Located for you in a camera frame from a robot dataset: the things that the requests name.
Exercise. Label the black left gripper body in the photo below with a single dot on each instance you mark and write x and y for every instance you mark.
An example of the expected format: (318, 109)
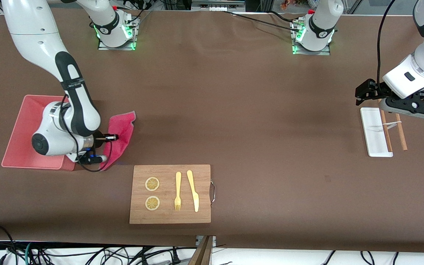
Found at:
(373, 89)

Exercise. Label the red cloth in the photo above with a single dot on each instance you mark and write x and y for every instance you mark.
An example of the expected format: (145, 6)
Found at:
(122, 129)

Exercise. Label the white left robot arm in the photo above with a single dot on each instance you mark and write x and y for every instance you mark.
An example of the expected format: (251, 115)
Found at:
(399, 85)

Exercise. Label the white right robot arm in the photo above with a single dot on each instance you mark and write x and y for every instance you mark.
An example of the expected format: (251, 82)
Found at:
(35, 36)

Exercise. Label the thin white chopstick band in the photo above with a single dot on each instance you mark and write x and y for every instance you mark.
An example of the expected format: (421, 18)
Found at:
(392, 124)

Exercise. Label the white rectangular tray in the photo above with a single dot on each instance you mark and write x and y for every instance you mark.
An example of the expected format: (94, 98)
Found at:
(373, 136)

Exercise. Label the lemon slice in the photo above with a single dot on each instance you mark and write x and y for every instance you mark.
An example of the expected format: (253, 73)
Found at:
(152, 203)
(152, 184)

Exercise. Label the pink plastic bin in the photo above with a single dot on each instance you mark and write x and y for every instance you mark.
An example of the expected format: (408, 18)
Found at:
(20, 125)

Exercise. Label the yellow fork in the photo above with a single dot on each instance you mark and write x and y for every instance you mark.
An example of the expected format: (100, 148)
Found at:
(177, 184)

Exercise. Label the wooden cutting board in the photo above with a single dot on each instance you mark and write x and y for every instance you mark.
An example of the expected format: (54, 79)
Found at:
(169, 217)

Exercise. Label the yellow knife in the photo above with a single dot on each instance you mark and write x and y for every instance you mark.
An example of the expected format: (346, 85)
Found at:
(193, 191)

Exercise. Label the small orange red object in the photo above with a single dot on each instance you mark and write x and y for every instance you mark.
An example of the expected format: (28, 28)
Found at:
(287, 4)

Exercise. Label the black power plug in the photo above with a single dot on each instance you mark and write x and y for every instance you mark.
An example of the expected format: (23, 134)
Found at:
(175, 257)

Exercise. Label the wooden strip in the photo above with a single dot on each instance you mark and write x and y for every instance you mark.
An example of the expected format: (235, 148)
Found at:
(202, 255)

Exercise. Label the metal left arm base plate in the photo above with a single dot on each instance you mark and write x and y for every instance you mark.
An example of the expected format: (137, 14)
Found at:
(326, 51)

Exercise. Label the small metal bracket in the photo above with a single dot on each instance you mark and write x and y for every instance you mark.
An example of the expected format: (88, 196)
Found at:
(214, 241)

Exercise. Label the aluminium frame bar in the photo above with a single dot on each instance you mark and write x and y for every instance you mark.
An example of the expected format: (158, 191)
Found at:
(215, 7)

